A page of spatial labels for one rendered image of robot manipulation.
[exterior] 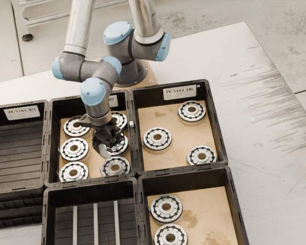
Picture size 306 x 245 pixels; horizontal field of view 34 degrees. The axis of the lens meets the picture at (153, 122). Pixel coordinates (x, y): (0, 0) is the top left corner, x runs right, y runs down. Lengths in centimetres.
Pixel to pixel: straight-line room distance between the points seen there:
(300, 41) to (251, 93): 142
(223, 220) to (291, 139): 53
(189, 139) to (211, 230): 37
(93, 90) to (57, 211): 45
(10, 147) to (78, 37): 53
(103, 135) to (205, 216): 42
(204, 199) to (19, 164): 68
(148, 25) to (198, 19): 186
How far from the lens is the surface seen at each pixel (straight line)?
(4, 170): 186
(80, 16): 164
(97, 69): 157
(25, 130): 195
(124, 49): 195
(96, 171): 175
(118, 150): 176
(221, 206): 164
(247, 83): 218
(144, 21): 181
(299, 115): 208
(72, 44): 162
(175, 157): 175
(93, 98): 148
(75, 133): 184
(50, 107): 186
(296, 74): 327
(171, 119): 186
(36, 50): 362
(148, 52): 191
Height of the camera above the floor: 223
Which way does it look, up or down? 49 degrees down
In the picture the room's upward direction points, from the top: 7 degrees counter-clockwise
